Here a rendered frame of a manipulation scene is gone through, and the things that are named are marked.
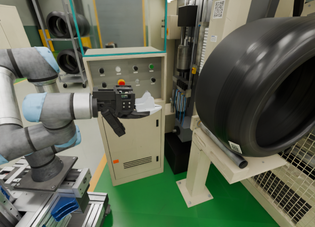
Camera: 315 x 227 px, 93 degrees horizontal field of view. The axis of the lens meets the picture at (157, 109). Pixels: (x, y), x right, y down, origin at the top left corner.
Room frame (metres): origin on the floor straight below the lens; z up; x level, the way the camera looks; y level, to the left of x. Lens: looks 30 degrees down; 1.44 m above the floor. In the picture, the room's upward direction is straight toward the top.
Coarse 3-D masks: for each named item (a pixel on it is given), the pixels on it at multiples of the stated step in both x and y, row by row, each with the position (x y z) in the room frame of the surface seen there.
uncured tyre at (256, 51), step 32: (256, 32) 0.56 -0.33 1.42; (288, 32) 0.48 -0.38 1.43; (224, 64) 0.54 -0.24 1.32; (256, 64) 0.45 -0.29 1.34; (288, 64) 0.43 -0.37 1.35; (224, 96) 0.46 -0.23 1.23; (256, 96) 0.41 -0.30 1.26; (288, 96) 0.74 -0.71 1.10; (224, 128) 0.44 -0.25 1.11; (256, 128) 0.68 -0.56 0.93; (288, 128) 0.62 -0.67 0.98
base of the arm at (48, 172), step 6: (54, 156) 0.59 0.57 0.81; (48, 162) 0.54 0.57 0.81; (54, 162) 0.57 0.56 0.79; (60, 162) 0.60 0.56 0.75; (30, 168) 0.54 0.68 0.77; (36, 168) 0.51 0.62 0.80; (42, 168) 0.52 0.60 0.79; (48, 168) 0.53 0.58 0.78; (54, 168) 0.55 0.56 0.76; (60, 168) 0.57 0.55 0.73; (36, 174) 0.51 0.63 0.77; (42, 174) 0.51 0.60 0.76; (48, 174) 0.53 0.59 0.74; (54, 174) 0.53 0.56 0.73; (36, 180) 0.50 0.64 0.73; (42, 180) 0.50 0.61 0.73
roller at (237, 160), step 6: (204, 126) 0.72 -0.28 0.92; (210, 132) 0.66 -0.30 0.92; (216, 138) 0.62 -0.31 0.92; (222, 144) 0.57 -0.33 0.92; (228, 150) 0.53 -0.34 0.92; (228, 156) 0.52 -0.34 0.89; (234, 156) 0.49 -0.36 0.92; (240, 156) 0.48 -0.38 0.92; (234, 162) 0.48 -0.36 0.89; (240, 162) 0.46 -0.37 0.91; (246, 162) 0.45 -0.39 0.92
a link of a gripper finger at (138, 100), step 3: (144, 93) 0.44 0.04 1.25; (147, 93) 0.45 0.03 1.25; (144, 96) 0.44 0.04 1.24; (147, 96) 0.45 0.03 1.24; (135, 99) 0.44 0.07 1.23; (138, 99) 0.44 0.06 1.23; (141, 99) 0.44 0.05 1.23; (144, 99) 0.44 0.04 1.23; (135, 102) 0.43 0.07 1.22; (138, 102) 0.44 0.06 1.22; (141, 102) 0.44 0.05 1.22; (135, 105) 0.43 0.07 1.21; (156, 105) 0.44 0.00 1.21; (159, 105) 0.45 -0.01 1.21
